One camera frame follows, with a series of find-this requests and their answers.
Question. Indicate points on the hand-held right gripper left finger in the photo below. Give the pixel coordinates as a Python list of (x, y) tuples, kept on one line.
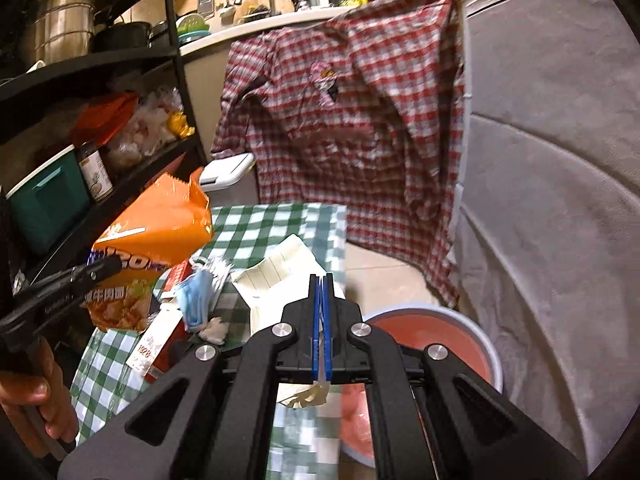
[(316, 320)]

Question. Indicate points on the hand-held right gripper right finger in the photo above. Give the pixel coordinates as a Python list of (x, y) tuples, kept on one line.
[(329, 320)]

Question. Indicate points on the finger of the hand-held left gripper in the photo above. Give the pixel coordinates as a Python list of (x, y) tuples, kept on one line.
[(100, 267)]

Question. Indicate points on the orange snack bag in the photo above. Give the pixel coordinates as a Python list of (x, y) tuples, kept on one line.
[(160, 220)]

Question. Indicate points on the person's left hand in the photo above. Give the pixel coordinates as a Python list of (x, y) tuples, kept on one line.
[(50, 395)]

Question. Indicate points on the lined paper sheet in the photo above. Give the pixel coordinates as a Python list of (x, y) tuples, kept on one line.
[(270, 270)]

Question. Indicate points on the red cardboard box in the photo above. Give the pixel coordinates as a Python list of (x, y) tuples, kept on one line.
[(175, 280)]

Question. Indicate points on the teal storage box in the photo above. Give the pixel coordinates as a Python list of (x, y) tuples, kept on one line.
[(47, 200)]

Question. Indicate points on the brown lidded spice jar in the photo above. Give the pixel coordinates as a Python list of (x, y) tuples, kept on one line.
[(95, 175)]

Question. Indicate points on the blue face mask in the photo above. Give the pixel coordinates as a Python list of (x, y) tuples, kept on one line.
[(192, 300)]

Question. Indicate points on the crumpled white tissue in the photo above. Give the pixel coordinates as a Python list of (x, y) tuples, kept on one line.
[(214, 331)]

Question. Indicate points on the clear plastic wrapper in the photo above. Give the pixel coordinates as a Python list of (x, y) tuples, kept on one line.
[(220, 270)]

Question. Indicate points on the green checked tablecloth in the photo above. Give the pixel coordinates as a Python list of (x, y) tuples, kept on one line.
[(250, 225)]

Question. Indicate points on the clear plastic food bag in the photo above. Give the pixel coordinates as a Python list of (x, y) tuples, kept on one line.
[(142, 130)]

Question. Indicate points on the red plastic bag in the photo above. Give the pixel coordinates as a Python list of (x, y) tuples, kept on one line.
[(102, 117)]

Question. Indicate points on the white lidded bin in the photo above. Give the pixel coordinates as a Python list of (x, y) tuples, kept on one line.
[(225, 170)]

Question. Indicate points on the red plaid shirt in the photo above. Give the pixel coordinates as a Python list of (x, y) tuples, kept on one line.
[(350, 135)]

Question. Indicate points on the black shelf rack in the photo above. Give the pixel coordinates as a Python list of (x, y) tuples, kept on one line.
[(100, 60)]

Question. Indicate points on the black pan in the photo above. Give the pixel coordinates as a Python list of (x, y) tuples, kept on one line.
[(122, 35)]

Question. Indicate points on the stacked steel pots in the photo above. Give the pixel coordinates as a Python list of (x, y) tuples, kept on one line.
[(62, 20)]

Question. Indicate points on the grey fabric cover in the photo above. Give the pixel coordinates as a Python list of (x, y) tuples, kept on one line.
[(550, 160)]

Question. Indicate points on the white kitchen counter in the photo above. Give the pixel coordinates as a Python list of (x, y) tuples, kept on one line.
[(250, 27)]

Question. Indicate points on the wooden cutting board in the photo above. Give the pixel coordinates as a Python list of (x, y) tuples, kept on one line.
[(282, 5)]

